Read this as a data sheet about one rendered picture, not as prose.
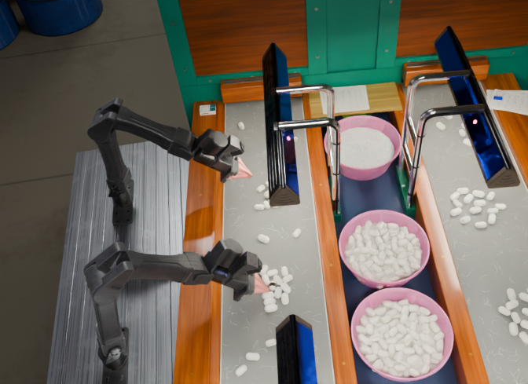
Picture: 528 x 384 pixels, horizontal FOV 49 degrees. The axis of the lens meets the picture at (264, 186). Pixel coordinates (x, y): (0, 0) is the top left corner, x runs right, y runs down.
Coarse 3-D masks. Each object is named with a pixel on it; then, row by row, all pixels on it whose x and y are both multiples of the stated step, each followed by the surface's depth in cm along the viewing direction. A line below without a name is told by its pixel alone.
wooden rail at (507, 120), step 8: (480, 80) 219; (488, 80) 216; (496, 80) 215; (504, 80) 215; (512, 80) 214; (488, 88) 213; (496, 88) 212; (504, 88) 212; (512, 88) 212; (520, 88) 212; (496, 112) 205; (504, 112) 204; (512, 112) 203; (504, 120) 201; (512, 120) 201; (520, 120) 201; (504, 128) 199; (512, 128) 198; (520, 128) 198; (504, 136) 199; (512, 136) 196; (520, 136) 196; (512, 144) 194; (520, 144) 193; (512, 152) 193; (520, 152) 191; (520, 160) 189; (520, 168) 188
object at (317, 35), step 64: (192, 0) 192; (256, 0) 193; (320, 0) 192; (384, 0) 193; (448, 0) 195; (512, 0) 196; (192, 64) 210; (256, 64) 213; (320, 64) 212; (384, 64) 213
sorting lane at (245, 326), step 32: (256, 128) 214; (256, 160) 203; (224, 192) 194; (256, 192) 193; (224, 224) 186; (256, 224) 185; (288, 224) 183; (288, 256) 175; (320, 256) 174; (224, 288) 170; (320, 288) 167; (224, 320) 163; (256, 320) 162; (320, 320) 161; (224, 352) 157; (256, 352) 156; (320, 352) 154
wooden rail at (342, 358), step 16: (304, 96) 219; (304, 112) 214; (320, 128) 207; (320, 144) 202; (320, 160) 197; (320, 176) 192; (320, 192) 188; (320, 208) 183; (320, 224) 179; (320, 240) 175; (336, 240) 175; (336, 256) 171; (336, 272) 167; (336, 288) 164; (336, 304) 161; (336, 320) 157; (336, 336) 154; (336, 352) 151; (352, 352) 151; (336, 368) 149; (352, 368) 148
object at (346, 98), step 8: (336, 88) 219; (344, 88) 218; (352, 88) 218; (360, 88) 217; (336, 96) 216; (344, 96) 215; (352, 96) 215; (360, 96) 214; (336, 104) 212; (344, 104) 212; (352, 104) 212; (360, 104) 211; (336, 112) 210
